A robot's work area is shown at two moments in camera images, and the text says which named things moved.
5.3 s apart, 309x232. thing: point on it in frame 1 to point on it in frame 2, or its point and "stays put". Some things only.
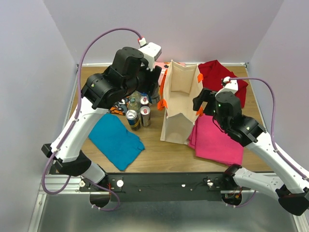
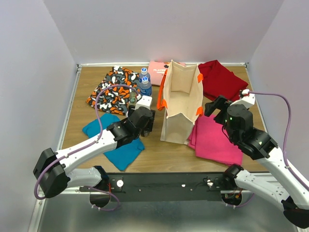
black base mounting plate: (160, 187) stays put
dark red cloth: (212, 73) stays put
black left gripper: (148, 73) to (149, 126)
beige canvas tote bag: (181, 80) stays put
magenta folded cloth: (211, 142) stays put
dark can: (155, 97) to (146, 133)
